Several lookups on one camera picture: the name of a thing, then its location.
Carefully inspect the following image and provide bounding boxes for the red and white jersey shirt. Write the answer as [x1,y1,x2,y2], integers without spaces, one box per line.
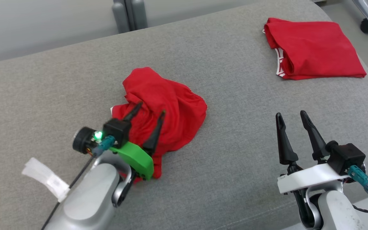
[263,17,367,81]

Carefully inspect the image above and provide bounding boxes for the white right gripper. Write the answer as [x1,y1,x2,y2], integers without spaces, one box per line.
[275,110,351,195]

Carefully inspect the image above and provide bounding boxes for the grey wheeled stand leg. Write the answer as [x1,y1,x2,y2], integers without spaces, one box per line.
[350,0,368,34]

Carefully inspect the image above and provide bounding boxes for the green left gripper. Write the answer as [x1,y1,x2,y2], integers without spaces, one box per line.
[109,101,166,180]

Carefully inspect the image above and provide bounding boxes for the grey fabric sofa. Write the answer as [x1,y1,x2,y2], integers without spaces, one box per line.
[0,0,368,230]

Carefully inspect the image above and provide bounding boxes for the white paper cable tag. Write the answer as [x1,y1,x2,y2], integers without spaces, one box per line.
[21,157,71,203]

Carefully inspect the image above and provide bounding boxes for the red shorts with white trim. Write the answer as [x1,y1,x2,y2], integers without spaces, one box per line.
[110,66,208,183]

